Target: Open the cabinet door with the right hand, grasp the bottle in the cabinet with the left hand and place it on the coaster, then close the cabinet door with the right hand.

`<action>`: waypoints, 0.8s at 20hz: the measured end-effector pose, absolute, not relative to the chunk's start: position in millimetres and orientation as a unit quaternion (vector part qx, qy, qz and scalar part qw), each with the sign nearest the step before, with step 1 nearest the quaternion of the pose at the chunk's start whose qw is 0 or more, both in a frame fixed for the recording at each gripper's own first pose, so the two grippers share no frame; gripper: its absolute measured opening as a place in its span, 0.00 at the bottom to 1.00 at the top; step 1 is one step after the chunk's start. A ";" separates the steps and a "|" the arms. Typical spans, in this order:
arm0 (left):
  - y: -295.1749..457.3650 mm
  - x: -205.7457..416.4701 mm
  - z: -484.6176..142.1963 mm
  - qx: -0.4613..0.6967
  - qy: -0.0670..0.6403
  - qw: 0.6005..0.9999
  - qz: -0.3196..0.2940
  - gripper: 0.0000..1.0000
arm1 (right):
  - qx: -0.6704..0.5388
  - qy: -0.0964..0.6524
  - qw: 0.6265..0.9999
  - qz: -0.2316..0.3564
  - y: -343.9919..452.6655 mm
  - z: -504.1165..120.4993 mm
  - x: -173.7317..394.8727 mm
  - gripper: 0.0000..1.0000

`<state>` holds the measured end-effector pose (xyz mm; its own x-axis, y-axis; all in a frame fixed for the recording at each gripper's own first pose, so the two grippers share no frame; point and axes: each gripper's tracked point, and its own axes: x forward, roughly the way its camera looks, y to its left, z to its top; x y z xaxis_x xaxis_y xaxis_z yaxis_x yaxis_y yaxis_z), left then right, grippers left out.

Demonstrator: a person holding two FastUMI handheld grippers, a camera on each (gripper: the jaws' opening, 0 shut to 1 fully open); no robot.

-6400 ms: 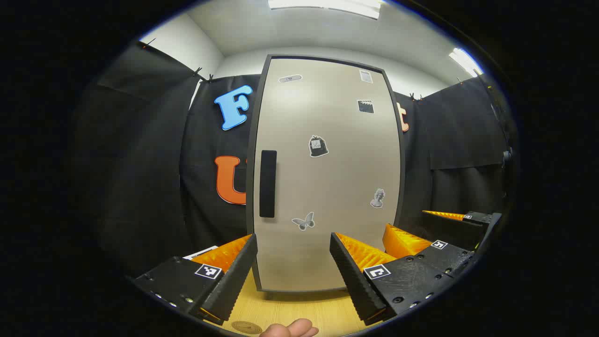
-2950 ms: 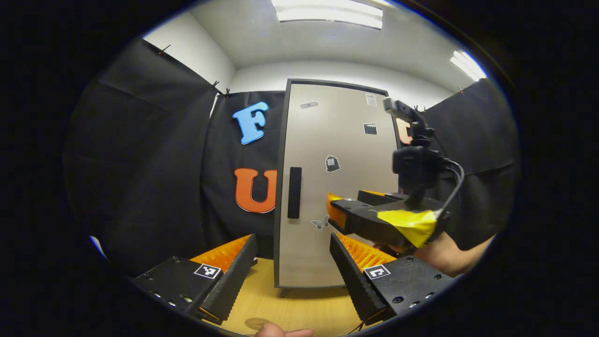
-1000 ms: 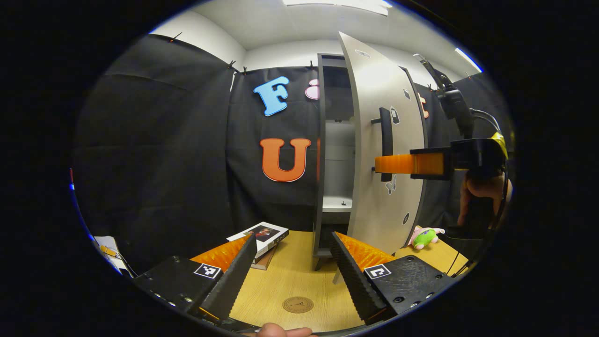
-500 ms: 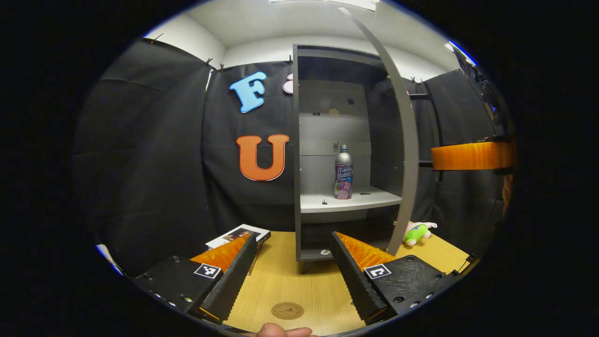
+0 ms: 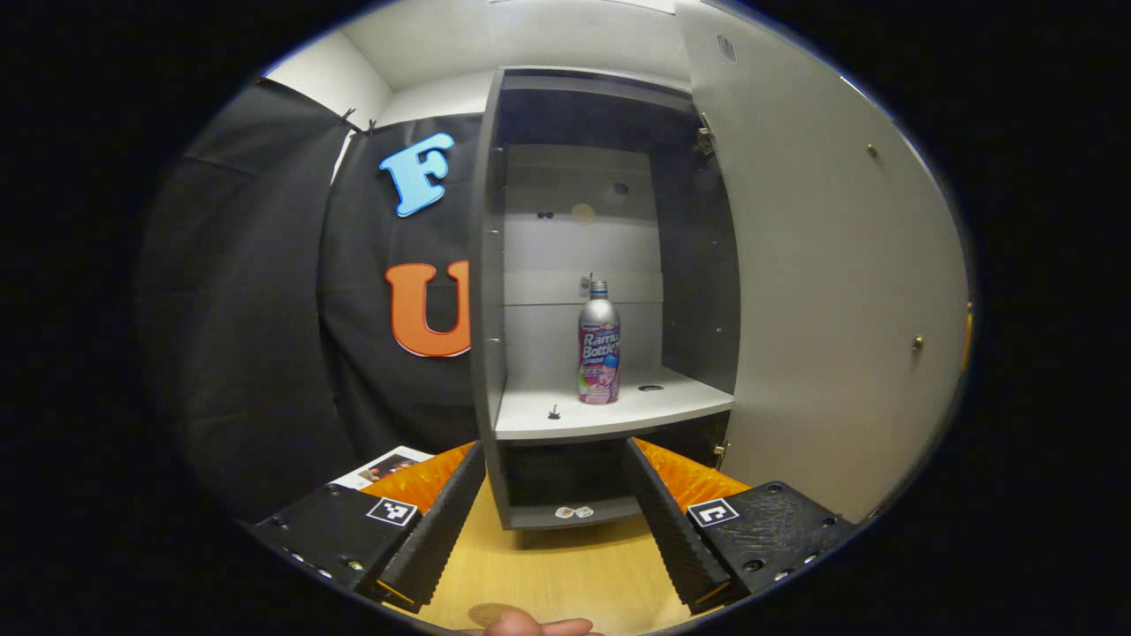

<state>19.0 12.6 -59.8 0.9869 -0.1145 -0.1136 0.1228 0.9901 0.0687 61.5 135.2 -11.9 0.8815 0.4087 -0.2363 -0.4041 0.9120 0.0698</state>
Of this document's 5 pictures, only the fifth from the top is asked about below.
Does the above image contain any round brown coaster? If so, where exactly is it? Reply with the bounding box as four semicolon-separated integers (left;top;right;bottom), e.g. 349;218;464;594
467;602;524;628

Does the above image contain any silver bottle with pink label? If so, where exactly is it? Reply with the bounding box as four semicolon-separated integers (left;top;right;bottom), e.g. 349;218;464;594
578;280;622;406

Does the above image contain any white printed leaflet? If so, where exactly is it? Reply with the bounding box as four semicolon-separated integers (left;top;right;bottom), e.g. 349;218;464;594
331;446;435;492

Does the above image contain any black backdrop cloth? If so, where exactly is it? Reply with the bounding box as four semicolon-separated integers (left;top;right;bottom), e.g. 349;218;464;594
133;79;483;522

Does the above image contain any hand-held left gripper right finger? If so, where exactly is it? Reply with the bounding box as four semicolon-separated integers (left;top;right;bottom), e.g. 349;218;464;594
622;438;858;616

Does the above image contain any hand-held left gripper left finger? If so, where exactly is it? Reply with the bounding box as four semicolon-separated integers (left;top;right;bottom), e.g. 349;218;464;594
250;440;489;612

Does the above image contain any grey cabinet door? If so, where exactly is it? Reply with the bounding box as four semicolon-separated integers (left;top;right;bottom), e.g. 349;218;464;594
673;0;975;524

